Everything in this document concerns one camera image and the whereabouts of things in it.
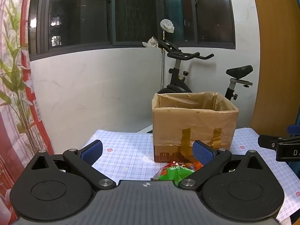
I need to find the green snack packet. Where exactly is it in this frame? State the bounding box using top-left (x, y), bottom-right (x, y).
top-left (152, 165), bottom-right (196, 185)

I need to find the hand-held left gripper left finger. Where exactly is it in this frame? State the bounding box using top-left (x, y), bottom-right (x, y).
top-left (25, 140), bottom-right (117, 191)

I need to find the dark framed window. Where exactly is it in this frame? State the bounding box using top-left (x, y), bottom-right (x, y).
top-left (28, 0), bottom-right (236, 61)

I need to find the metal pole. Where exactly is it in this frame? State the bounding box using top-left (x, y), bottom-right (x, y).
top-left (161, 30), bottom-right (165, 90)

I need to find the orange snack packet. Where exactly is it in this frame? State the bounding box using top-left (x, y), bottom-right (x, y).
top-left (172, 160), bottom-right (203, 169)

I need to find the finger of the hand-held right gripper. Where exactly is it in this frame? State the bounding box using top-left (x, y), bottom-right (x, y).
top-left (258, 135), bottom-right (300, 149)
top-left (288, 125), bottom-right (300, 137)

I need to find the plastic-lined cardboard box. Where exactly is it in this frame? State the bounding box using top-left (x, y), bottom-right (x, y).
top-left (152, 92), bottom-right (239, 163)

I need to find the white plastic bag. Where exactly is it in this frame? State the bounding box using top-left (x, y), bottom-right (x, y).
top-left (160, 19), bottom-right (175, 34)

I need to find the crumpled white tissue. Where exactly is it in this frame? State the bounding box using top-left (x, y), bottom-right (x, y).
top-left (142, 37), bottom-right (159, 48)

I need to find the blue plaid tablecloth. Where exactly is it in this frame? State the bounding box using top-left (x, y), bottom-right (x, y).
top-left (78, 127), bottom-right (300, 223)

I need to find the black exercise bike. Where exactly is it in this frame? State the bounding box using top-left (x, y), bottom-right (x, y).
top-left (157, 39), bottom-right (254, 101)

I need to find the bamboo print curtain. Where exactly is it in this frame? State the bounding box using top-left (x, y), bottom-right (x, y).
top-left (0, 0), bottom-right (55, 225)

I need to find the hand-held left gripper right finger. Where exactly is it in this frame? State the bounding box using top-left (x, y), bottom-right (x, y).
top-left (178, 140), bottom-right (273, 190)

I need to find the wooden panel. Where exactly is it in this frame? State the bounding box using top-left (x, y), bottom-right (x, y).
top-left (250, 0), bottom-right (300, 132)

